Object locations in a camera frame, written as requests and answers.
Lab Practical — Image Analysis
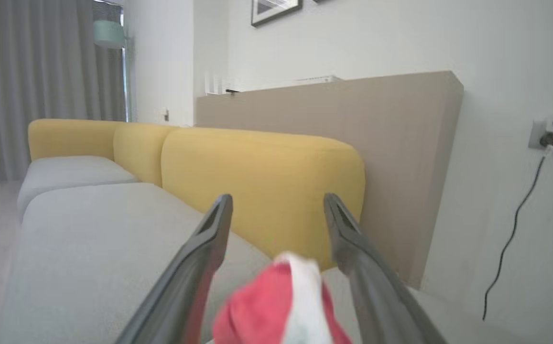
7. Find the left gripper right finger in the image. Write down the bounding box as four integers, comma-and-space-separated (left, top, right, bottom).
323, 193, 449, 344

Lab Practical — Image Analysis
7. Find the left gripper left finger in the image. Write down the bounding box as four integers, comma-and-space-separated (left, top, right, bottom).
115, 193, 233, 344

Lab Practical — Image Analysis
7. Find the red shorts white trim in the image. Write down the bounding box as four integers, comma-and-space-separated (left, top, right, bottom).
212, 252, 353, 344

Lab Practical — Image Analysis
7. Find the wide yellow sofa backrest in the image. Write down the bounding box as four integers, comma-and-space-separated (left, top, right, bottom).
161, 127, 366, 272

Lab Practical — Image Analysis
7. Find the narrow yellow sofa backrest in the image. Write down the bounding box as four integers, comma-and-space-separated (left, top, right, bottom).
113, 123, 179, 188

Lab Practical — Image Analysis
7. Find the small grey sofa seat cushion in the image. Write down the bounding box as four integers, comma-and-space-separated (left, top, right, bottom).
17, 155, 141, 223

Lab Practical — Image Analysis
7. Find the curved yellow sofa armrest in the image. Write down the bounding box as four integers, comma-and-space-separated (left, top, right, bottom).
28, 118, 125, 161

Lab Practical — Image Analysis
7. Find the white slatted object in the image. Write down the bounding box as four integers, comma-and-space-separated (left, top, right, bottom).
206, 72, 244, 96

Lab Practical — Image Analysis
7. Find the flat white device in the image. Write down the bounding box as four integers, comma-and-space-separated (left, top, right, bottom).
294, 75, 343, 85

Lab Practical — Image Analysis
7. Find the grey pleated curtain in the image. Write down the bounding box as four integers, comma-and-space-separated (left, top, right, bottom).
0, 0, 128, 184

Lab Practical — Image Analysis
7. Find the floor lamp teal shade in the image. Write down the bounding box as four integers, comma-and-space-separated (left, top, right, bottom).
92, 0, 130, 122

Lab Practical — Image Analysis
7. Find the black cable white connector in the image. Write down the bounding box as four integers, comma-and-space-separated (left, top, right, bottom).
483, 145, 553, 322

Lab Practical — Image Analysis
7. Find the grey wall socket plate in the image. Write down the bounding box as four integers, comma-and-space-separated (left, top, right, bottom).
528, 119, 553, 151

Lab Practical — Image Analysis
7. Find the black framed wall picture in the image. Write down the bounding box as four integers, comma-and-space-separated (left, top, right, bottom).
250, 0, 304, 28

